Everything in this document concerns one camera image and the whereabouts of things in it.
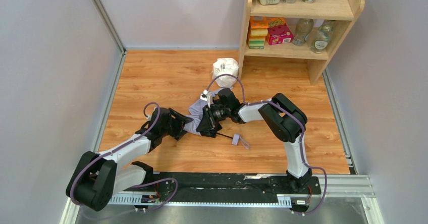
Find lavender folding umbrella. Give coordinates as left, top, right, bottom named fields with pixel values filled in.
left=184, top=88, right=259, bottom=136

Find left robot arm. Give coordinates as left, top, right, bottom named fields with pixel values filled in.
left=66, top=106, right=193, bottom=211

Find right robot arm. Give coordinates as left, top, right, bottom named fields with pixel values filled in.
left=189, top=88, right=312, bottom=188

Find white crumpled paper bag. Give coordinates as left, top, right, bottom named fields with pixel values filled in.
left=212, top=58, right=239, bottom=88

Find stacked sponges pack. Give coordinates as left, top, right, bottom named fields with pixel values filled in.
left=247, top=28, right=268, bottom=49

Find orange snack box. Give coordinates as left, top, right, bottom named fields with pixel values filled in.
left=249, top=16, right=286, bottom=29

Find red snack box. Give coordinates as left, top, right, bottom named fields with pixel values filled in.
left=266, top=25, right=294, bottom=45

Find clear glass bottle left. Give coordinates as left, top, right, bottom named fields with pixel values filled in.
left=292, top=18, right=314, bottom=46

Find clear glass bottle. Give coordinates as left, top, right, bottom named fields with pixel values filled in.
left=292, top=18, right=314, bottom=46
left=311, top=20, right=336, bottom=53

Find clear glass bottle right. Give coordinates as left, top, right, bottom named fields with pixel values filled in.
left=311, top=20, right=336, bottom=53

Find wooden shelf unit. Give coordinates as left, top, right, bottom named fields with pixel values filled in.
left=238, top=0, right=366, bottom=86

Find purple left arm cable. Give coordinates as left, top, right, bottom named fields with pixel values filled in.
left=68, top=102, right=161, bottom=206

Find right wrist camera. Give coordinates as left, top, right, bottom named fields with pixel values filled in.
left=200, top=90, right=215, bottom=108

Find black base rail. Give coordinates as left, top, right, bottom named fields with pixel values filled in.
left=139, top=172, right=322, bottom=204

